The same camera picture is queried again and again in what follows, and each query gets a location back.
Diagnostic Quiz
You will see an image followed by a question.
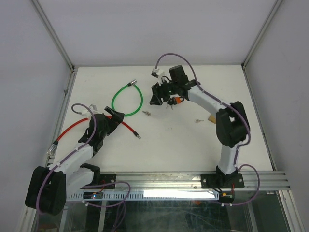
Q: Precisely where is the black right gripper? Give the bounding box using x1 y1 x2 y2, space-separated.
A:
149 77 178 105

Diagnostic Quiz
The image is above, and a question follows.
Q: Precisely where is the orange black padlock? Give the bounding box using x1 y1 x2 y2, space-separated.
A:
171 96 185 105

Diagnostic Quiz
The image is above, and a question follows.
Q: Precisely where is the green cable lock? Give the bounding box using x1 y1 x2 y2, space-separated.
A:
111 79 144 117

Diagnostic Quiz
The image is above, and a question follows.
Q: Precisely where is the large brass padlock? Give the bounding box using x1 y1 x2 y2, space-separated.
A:
208 115 216 124

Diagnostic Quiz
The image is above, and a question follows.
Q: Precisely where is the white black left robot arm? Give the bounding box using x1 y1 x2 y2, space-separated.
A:
25 105 125 216

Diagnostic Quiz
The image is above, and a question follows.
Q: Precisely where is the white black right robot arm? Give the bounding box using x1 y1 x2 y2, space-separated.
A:
150 65 250 189

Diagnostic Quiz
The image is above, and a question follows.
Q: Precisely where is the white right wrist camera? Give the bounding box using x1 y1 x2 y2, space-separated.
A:
151 68 165 79

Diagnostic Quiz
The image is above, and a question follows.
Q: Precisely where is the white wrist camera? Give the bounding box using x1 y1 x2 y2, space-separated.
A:
151 68 165 79
81 104 99 118

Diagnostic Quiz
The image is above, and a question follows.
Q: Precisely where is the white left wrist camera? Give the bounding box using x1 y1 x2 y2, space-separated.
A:
81 104 99 118

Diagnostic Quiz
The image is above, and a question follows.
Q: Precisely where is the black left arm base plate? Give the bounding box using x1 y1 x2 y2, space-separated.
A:
82 173 116 190

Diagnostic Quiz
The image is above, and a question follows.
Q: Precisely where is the red cable lock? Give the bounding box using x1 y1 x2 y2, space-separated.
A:
47 116 142 157

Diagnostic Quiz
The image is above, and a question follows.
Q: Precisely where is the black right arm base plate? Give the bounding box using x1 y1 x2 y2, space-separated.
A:
200 173 244 189

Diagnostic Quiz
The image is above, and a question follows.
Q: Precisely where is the aluminium mounting rail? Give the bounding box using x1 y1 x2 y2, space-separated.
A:
30 171 290 191

